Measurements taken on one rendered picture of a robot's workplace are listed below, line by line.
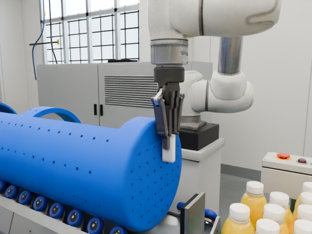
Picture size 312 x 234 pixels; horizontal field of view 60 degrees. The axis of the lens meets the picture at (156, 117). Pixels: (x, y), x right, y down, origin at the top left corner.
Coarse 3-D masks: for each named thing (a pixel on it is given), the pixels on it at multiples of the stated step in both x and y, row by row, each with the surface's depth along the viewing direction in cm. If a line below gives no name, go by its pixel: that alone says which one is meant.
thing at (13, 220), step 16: (32, 192) 96; (0, 208) 90; (32, 208) 85; (48, 208) 85; (0, 224) 89; (16, 224) 85; (32, 224) 81; (112, 224) 76; (160, 224) 76; (176, 224) 76
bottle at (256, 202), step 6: (246, 192) 66; (246, 198) 65; (252, 198) 64; (258, 198) 64; (264, 198) 65; (246, 204) 65; (252, 204) 64; (258, 204) 64; (264, 204) 64; (252, 210) 64; (258, 210) 63; (252, 216) 64; (258, 216) 64; (252, 222) 64
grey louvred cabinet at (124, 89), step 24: (48, 72) 330; (72, 72) 306; (96, 72) 287; (120, 72) 269; (144, 72) 254; (48, 96) 336; (72, 96) 312; (96, 96) 292; (120, 96) 273; (144, 96) 257; (96, 120) 297; (120, 120) 278
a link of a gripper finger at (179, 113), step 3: (180, 96) 70; (183, 96) 70; (180, 99) 70; (183, 99) 70; (180, 102) 69; (180, 105) 69; (177, 108) 70; (180, 108) 69; (177, 111) 69; (180, 111) 69; (177, 114) 69; (180, 114) 70; (177, 117) 69; (180, 117) 70; (177, 120) 69; (180, 120) 70; (177, 123) 69; (180, 123) 70; (177, 126) 69; (177, 129) 69
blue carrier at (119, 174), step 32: (0, 128) 84; (32, 128) 77; (64, 128) 72; (96, 128) 67; (128, 128) 63; (0, 160) 82; (32, 160) 73; (64, 160) 66; (96, 160) 61; (128, 160) 58; (160, 160) 69; (64, 192) 68; (96, 192) 61; (128, 192) 58; (160, 192) 71; (128, 224) 61
